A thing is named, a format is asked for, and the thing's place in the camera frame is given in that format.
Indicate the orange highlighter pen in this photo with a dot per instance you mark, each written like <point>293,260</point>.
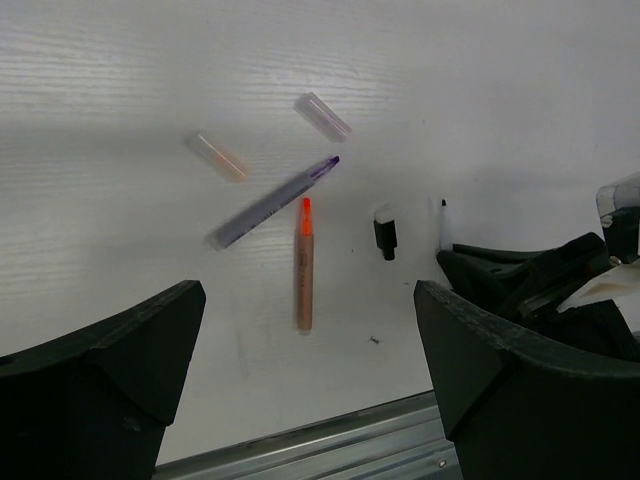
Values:
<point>305,267</point>

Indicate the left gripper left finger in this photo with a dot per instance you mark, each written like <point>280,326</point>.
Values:
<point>95,403</point>

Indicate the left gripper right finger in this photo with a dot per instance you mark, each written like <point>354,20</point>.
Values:
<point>518,405</point>

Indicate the purple highlighter pen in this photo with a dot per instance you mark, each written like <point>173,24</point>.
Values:
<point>261,210</point>

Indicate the black pen cap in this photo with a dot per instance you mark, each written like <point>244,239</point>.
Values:
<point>385,231</point>

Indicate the aluminium frame rail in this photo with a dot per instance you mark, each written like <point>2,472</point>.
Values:
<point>402,439</point>

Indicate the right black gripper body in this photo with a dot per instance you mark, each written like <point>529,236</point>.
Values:
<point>547,294</point>

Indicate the black marker pen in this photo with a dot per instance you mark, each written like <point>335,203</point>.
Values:
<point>445,229</point>

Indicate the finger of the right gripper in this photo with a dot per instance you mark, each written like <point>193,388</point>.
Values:
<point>484,277</point>

